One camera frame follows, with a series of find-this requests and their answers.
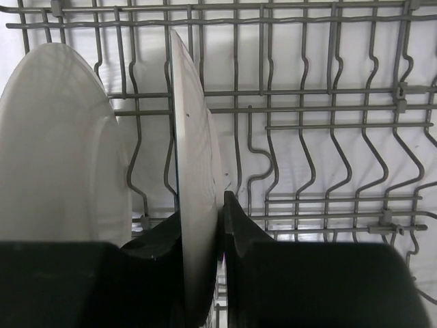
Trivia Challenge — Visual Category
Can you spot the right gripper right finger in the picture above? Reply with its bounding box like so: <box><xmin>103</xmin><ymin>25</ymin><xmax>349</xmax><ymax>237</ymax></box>
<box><xmin>223</xmin><ymin>191</ymin><xmax>430</xmax><ymax>327</ymax></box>

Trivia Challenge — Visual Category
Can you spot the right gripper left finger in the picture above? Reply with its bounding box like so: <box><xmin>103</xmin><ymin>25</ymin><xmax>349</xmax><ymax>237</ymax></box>
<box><xmin>1</xmin><ymin>214</ymin><xmax>184</xmax><ymax>327</ymax></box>

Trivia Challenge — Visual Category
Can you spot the white plate with rings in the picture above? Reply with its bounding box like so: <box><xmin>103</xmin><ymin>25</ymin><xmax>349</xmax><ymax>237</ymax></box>
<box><xmin>1</xmin><ymin>43</ymin><xmax>132</xmax><ymax>246</ymax></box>

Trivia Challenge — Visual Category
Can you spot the white plate blue rim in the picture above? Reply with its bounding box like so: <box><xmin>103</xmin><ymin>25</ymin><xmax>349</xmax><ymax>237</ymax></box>
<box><xmin>170</xmin><ymin>30</ymin><xmax>222</xmax><ymax>327</ymax></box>

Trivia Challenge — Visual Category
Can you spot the grey wire dish rack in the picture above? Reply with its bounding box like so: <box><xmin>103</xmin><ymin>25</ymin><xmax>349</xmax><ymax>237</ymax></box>
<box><xmin>1</xmin><ymin>1</ymin><xmax>436</xmax><ymax>327</ymax></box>

